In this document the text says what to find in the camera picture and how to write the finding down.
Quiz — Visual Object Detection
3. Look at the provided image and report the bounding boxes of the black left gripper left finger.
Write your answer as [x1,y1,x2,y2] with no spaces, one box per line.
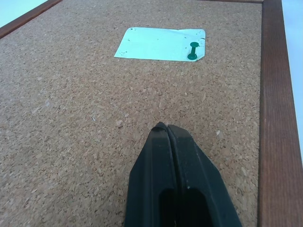
[124,122,181,227]

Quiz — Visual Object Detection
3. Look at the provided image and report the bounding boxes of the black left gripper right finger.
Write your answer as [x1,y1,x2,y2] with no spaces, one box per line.
[167,124,243,227]

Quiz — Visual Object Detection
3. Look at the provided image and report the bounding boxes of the light green paper note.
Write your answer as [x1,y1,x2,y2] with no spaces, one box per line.
[114,27,206,62]

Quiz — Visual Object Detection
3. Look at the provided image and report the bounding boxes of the green pushpin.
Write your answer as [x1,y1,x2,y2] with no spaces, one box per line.
[187,42,199,61]

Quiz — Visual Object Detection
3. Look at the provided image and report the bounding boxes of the cork board with wooden frame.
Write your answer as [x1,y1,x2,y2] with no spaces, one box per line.
[0,0,303,227]

